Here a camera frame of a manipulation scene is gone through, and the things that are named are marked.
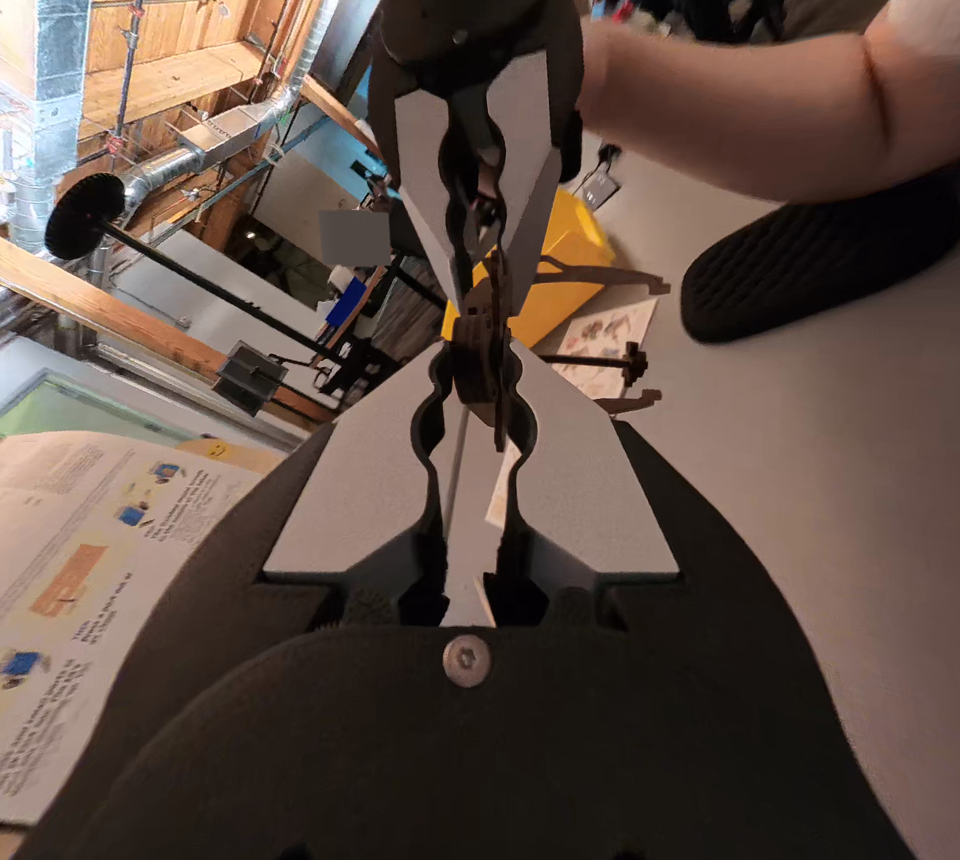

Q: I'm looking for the metal ventilation duct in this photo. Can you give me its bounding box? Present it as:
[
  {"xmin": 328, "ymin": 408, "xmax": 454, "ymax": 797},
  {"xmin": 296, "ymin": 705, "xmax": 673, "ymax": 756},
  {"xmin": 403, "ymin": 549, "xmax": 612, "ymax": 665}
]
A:
[{"xmin": 0, "ymin": 0, "xmax": 376, "ymax": 263}]

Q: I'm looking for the black disc on pole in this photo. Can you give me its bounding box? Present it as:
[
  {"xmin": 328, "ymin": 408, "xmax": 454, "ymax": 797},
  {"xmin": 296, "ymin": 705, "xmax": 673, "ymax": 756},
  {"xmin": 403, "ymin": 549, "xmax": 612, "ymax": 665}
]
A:
[{"xmin": 43, "ymin": 172, "xmax": 354, "ymax": 371}]

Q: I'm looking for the grey hanging box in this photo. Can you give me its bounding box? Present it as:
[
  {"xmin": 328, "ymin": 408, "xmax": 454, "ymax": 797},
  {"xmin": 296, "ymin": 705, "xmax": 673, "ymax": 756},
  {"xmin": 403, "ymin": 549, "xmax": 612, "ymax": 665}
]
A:
[{"xmin": 212, "ymin": 341, "xmax": 291, "ymax": 418}]

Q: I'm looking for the person's right forearm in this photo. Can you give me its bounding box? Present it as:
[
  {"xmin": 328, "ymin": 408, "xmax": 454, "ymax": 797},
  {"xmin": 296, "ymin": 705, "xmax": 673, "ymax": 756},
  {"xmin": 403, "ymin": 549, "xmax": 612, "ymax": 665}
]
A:
[{"xmin": 579, "ymin": 5, "xmax": 960, "ymax": 206}]

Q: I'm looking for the wooden gear model assembly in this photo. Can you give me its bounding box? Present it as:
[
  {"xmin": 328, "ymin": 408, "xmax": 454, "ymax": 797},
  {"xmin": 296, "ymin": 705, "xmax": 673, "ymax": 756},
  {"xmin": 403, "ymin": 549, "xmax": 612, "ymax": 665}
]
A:
[{"xmin": 441, "ymin": 248, "xmax": 672, "ymax": 452}]

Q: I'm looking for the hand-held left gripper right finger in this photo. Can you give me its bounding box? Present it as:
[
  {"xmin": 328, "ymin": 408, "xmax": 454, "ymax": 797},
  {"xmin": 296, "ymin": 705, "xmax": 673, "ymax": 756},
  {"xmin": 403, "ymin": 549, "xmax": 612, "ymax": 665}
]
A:
[{"xmin": 482, "ymin": 341, "xmax": 682, "ymax": 627}]

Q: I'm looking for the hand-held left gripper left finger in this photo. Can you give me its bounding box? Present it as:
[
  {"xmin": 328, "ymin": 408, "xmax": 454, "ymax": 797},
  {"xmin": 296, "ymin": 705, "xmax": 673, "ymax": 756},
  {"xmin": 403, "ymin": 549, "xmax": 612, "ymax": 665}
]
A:
[{"xmin": 262, "ymin": 341, "xmax": 455, "ymax": 627}]

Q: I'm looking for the printed task sheet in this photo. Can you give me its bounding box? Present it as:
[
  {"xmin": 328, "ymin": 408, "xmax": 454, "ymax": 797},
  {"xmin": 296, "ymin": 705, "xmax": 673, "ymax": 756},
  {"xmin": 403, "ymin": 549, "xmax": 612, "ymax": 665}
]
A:
[{"xmin": 0, "ymin": 431, "xmax": 261, "ymax": 828}]

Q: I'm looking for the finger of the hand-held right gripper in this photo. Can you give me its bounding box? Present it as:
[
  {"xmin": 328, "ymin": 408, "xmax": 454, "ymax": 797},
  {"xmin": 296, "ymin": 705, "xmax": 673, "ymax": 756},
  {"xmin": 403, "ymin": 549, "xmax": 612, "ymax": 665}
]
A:
[
  {"xmin": 480, "ymin": 48, "xmax": 564, "ymax": 312},
  {"xmin": 393, "ymin": 86, "xmax": 477, "ymax": 312}
]

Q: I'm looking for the yellow plastic bin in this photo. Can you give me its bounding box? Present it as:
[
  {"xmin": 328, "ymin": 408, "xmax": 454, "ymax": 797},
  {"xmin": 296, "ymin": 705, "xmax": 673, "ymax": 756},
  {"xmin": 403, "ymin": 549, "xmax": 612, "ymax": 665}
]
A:
[{"xmin": 441, "ymin": 188, "xmax": 617, "ymax": 352}]

